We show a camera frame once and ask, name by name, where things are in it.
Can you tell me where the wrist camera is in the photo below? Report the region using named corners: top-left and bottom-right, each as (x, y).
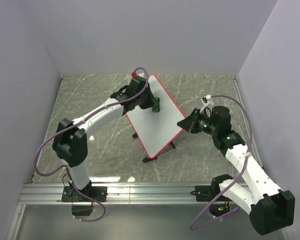
top-left (200, 94), bottom-right (214, 112)
top-left (131, 72), bottom-right (145, 78)

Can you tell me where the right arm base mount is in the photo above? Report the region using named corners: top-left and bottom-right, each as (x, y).
top-left (190, 185), bottom-right (240, 219)

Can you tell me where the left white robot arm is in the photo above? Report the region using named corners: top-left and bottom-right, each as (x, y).
top-left (52, 75), bottom-right (160, 201)

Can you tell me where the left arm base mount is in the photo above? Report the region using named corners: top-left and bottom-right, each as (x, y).
top-left (61, 185), bottom-right (108, 218)

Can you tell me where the aluminium rail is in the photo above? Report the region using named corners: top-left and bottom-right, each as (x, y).
top-left (17, 182), bottom-right (210, 206)

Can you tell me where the green whiteboard eraser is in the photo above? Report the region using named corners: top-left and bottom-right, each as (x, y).
top-left (151, 97), bottom-right (161, 113)

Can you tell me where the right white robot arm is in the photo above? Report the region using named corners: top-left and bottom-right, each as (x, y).
top-left (177, 106), bottom-right (295, 236)

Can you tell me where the wire whiteboard stand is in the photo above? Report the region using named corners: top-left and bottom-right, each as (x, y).
top-left (132, 132), bottom-right (177, 164)

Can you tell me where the pink framed whiteboard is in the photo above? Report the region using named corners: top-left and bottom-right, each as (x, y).
top-left (126, 74), bottom-right (186, 144)

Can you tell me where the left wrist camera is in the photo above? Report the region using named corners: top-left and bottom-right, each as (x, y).
top-left (131, 72), bottom-right (145, 78)

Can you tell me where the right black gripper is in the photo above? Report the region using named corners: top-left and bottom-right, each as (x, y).
top-left (176, 108), bottom-right (218, 136)

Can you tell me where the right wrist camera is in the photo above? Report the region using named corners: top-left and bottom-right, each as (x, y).
top-left (200, 94), bottom-right (214, 112)

